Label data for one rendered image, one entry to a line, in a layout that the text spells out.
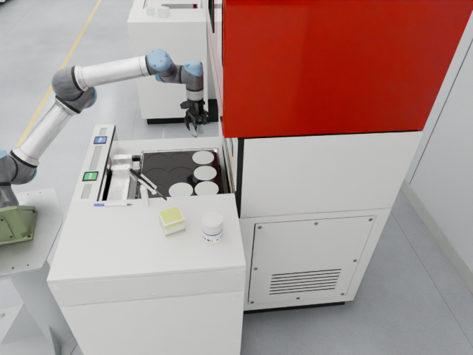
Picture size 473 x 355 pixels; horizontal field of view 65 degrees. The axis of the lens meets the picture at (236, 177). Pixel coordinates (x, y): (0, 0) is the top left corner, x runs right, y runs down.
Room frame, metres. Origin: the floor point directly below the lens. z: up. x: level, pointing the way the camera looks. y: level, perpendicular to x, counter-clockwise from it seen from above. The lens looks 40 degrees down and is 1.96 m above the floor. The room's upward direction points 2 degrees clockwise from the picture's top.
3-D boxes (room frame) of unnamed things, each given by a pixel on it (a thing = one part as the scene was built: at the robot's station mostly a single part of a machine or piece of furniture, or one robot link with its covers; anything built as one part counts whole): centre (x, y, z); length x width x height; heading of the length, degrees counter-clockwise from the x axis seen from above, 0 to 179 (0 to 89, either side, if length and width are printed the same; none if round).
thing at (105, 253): (0.87, 0.29, 0.89); 0.62 x 0.35 x 0.14; 98
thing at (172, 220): (0.89, 0.22, 1.00); 0.07 x 0.07 x 0.07; 28
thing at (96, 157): (1.28, 0.62, 0.89); 0.55 x 0.09 x 0.14; 8
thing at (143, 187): (1.01, 0.32, 1.03); 0.06 x 0.04 x 0.13; 98
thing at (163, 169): (1.26, 0.25, 0.90); 0.34 x 0.34 x 0.01; 8
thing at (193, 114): (1.42, 0.18, 1.14); 0.09 x 0.08 x 0.12; 37
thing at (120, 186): (1.21, 0.51, 0.87); 0.36 x 0.08 x 0.03; 8
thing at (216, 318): (1.17, 0.34, 0.41); 0.97 x 0.64 x 0.82; 8
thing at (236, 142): (1.49, 0.05, 1.02); 0.82 x 0.03 x 0.40; 8
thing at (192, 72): (1.42, 0.19, 1.29); 0.09 x 0.08 x 0.11; 85
